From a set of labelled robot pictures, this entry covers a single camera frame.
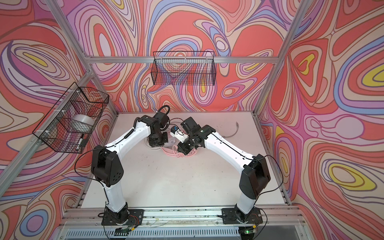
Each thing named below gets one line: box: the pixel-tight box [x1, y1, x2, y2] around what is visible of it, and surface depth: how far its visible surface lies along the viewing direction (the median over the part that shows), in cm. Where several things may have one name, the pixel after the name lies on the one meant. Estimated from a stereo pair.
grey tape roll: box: [69, 114, 95, 133], surface depth 73 cm
